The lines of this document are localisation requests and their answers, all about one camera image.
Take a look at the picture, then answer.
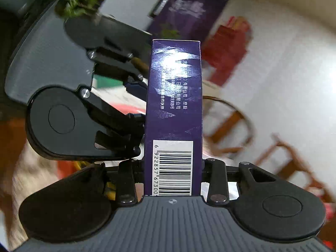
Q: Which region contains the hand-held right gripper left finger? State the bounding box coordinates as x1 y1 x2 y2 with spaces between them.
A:
79 160 145 206

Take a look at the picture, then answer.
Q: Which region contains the purple carton box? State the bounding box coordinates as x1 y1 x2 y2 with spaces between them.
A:
144 39 204 197

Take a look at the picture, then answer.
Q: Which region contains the purple wall banner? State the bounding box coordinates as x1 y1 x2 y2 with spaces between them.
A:
148 0 235 41

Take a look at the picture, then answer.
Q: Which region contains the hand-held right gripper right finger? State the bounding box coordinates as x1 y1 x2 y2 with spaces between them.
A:
203 159 277 206

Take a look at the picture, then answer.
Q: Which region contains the round-back wooden chair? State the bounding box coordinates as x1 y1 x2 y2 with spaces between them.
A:
203 96 257 161

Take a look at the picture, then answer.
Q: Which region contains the stack of red boxes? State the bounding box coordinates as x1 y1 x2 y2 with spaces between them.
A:
202 16 253 87

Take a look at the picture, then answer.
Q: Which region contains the straight-back wooden chair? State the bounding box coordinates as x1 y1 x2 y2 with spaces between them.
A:
256 133 328 198

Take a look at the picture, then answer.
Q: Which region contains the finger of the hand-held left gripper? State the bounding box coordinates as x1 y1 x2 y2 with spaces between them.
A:
88 47 148 101
89 104 146 161

